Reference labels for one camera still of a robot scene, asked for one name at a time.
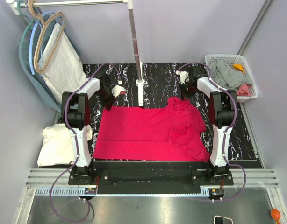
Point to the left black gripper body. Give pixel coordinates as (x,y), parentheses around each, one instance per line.
(107,100)

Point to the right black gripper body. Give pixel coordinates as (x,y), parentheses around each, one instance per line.
(186,91)

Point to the pink red t shirt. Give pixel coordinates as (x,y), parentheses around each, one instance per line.
(172,133)

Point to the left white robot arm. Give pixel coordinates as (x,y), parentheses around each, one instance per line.
(75,113)

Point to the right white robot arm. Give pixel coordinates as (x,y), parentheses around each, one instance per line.
(222,109)

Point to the grey t shirt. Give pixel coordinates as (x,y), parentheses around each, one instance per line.
(227,77)

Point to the white towel on hanger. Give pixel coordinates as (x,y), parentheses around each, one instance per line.
(64,70)

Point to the white plastic laundry basket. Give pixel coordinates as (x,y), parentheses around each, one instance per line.
(231,59)

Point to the orange garment in basket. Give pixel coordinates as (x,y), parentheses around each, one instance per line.
(238,67)

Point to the salmon pink t shirt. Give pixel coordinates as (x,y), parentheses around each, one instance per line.
(244,90)

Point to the cream folded t shirt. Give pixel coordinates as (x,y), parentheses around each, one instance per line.
(60,148)

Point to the teal garment on hanger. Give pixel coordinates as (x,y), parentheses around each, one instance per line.
(37,80)

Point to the blue plastic hanger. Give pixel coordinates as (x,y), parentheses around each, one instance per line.
(40,35)

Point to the green plastic hanger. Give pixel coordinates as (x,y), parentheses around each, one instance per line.
(29,25)

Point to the metal clothes rack stand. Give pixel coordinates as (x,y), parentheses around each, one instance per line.
(31,4)

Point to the smartphone with white edge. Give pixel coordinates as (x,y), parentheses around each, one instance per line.
(222,220)

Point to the orange ball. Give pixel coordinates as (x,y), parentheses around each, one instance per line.
(275,214)

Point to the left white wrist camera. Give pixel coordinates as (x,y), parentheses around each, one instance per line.
(118,89)

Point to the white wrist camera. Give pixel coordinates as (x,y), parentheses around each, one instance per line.
(183,76)
(118,89)

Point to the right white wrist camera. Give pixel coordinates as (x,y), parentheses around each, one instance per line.
(183,76)

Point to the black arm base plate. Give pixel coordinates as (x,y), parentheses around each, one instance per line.
(149,177)

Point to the aluminium frame rail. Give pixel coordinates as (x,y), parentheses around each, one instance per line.
(54,182)

